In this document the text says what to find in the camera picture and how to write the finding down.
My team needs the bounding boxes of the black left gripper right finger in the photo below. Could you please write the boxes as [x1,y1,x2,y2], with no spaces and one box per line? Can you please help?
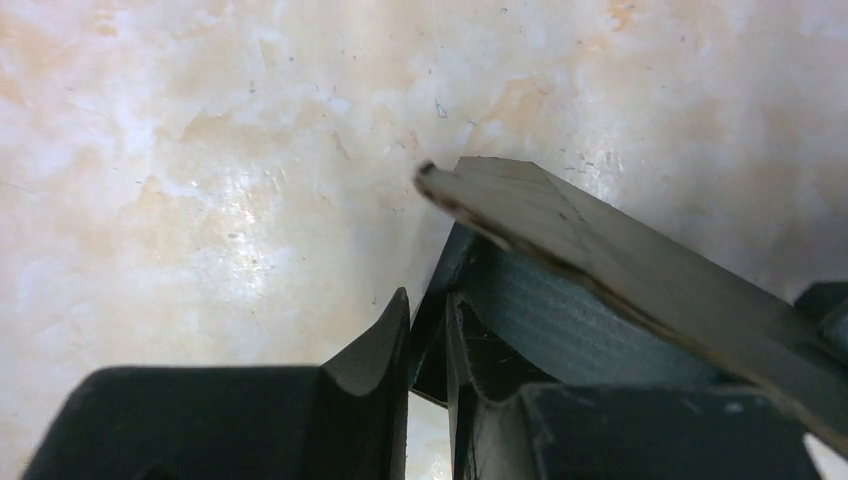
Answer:
[445,293,819,479]

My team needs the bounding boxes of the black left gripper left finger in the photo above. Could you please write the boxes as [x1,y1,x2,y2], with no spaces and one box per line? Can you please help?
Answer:
[24,289,410,479]

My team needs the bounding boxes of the black corrugated paper box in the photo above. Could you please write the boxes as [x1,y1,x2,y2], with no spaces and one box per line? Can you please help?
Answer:
[414,157,847,454]

